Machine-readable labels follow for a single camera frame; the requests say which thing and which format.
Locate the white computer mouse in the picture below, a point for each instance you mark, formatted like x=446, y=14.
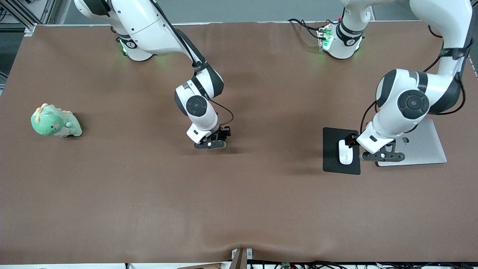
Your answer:
x=345, y=155

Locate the silver closed laptop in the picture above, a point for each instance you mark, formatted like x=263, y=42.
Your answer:
x=429, y=149

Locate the aluminium frame post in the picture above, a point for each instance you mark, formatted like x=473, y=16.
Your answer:
x=31, y=27

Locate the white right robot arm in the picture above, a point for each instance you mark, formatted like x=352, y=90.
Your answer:
x=149, y=26

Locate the black mouse pad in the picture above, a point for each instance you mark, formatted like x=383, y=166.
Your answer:
x=330, y=157

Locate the brown table cover mat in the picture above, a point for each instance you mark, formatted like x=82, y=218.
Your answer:
x=186, y=194

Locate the metal table edge bracket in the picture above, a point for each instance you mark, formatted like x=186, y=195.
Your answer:
x=239, y=259

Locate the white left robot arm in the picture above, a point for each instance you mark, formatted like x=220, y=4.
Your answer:
x=437, y=89

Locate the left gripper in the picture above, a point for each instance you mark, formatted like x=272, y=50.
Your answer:
x=351, y=140

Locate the green dinosaur plush toy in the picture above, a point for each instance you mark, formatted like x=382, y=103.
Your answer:
x=50, y=123

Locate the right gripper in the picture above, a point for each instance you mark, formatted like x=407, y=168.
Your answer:
x=223, y=132

